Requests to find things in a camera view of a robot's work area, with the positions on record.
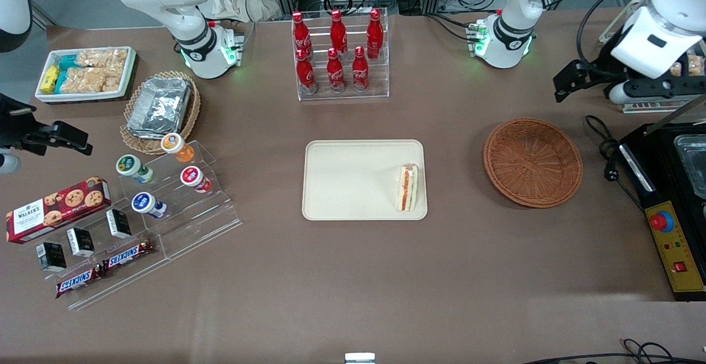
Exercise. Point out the teal snack packet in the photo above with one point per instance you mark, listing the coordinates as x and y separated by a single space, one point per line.
68 63
62 81

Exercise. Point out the blue lid gum jar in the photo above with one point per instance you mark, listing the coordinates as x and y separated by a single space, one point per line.
143 203

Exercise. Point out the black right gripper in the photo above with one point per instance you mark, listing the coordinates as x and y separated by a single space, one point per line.
12 127

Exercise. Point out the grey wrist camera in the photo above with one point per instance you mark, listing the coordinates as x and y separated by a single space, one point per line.
7 164
620 94

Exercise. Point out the clear bag of crackers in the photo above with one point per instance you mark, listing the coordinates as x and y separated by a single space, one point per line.
88 80
102 58

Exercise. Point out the red Walkers cookie box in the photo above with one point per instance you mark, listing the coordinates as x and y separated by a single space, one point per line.
55 209

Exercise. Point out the triangular sandwich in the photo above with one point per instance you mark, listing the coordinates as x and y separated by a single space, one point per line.
407 187

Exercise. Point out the red emergency stop button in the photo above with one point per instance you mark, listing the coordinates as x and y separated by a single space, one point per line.
660 221

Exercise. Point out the black machine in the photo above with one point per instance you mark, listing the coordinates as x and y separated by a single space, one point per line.
662 171

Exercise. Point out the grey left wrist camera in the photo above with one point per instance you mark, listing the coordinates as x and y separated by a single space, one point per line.
620 94

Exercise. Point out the light tan wicker basket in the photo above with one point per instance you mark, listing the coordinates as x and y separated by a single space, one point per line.
190 116

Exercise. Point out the clear acrylic bottle rack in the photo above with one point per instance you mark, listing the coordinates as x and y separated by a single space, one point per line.
380 80

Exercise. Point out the red lid gum jar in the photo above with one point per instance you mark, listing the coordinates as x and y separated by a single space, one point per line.
191 176

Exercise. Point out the white plastic bin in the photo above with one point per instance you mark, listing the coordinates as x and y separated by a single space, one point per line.
83 96

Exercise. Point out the brown wicker basket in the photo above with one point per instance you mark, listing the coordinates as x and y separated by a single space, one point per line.
532 162

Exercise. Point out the clear container in machine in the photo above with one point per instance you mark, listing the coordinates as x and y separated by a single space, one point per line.
692 165

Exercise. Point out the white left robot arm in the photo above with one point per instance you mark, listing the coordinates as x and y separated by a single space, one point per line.
656 27

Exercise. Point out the orange lid gum jar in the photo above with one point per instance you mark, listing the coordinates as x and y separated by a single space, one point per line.
174 144

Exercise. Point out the beige plastic tray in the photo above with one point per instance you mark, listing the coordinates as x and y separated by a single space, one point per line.
353 179

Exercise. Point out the green lid gum jar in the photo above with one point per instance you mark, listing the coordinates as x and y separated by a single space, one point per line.
129 165

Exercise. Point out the red cola bottle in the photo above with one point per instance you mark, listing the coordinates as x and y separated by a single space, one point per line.
338 33
300 33
335 74
306 74
360 71
374 36

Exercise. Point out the small black box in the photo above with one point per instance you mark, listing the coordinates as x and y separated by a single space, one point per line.
118 223
51 256
81 242

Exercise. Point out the yellow snack packet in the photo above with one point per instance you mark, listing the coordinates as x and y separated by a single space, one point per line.
49 79

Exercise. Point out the yellow control panel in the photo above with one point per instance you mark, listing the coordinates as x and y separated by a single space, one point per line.
675 242

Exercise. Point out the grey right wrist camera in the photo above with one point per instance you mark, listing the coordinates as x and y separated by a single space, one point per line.
7 164

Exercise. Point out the aluminium foil container stack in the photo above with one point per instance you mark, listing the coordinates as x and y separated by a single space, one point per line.
160 105

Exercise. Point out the clear acrylic step stand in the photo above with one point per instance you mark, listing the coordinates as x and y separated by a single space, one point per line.
215 209
127 284

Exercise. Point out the Snickers chocolate bar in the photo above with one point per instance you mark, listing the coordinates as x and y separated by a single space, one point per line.
77 281
126 256

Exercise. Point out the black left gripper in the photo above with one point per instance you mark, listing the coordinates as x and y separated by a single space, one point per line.
605 66

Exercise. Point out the grey metal lever bar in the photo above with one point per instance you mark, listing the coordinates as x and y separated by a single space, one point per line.
675 114

